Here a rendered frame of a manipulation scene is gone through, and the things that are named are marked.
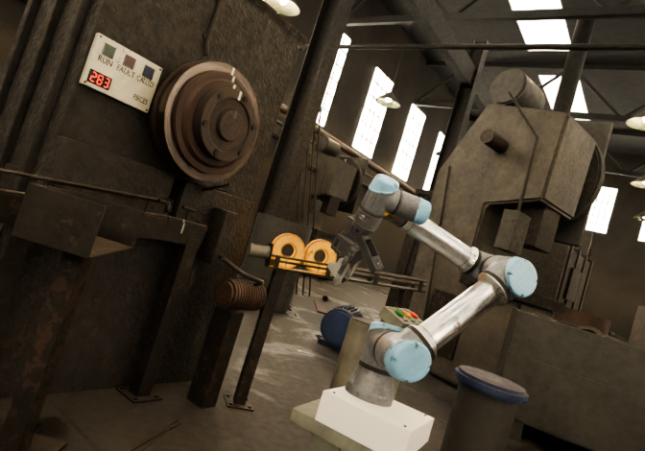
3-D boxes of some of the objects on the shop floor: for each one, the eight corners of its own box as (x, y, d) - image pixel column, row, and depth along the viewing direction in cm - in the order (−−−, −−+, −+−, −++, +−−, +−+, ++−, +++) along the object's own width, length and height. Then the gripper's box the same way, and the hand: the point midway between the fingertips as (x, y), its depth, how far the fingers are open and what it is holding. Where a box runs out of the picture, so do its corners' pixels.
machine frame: (-110, 320, 185) (38, -90, 196) (131, 326, 272) (224, 42, 283) (-50, 403, 142) (135, -128, 153) (213, 378, 229) (320, 41, 240)
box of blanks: (485, 429, 284) (518, 304, 289) (485, 399, 362) (512, 301, 366) (685, 511, 247) (721, 367, 252) (638, 459, 325) (666, 349, 330)
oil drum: (218, 292, 469) (246, 206, 475) (257, 296, 517) (282, 219, 523) (261, 312, 434) (290, 219, 440) (298, 315, 482) (324, 230, 488)
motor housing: (178, 397, 196) (217, 272, 199) (216, 392, 213) (251, 278, 217) (197, 412, 188) (238, 282, 191) (235, 405, 206) (273, 287, 209)
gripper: (361, 213, 146) (333, 269, 153) (341, 216, 136) (312, 275, 144) (383, 228, 142) (352, 284, 149) (364, 232, 132) (333, 292, 140)
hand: (342, 282), depth 145 cm, fingers open, 4 cm apart
